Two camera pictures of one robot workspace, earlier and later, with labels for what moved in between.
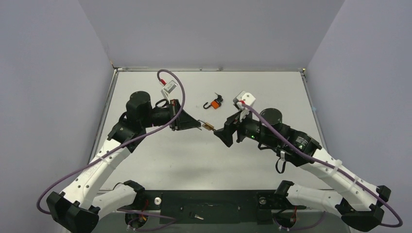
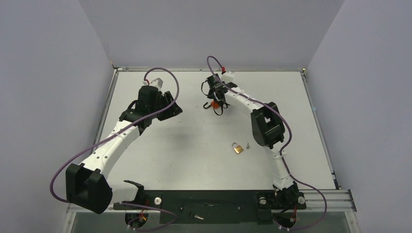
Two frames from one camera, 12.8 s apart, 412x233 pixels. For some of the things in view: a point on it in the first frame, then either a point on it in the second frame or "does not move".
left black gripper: x=184 y=121 → x=172 y=111
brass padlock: x=207 y=126 → x=237 y=148
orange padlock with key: x=215 y=104 does not move
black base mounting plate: x=216 y=207 does not move
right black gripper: x=237 y=128 → x=215 y=96
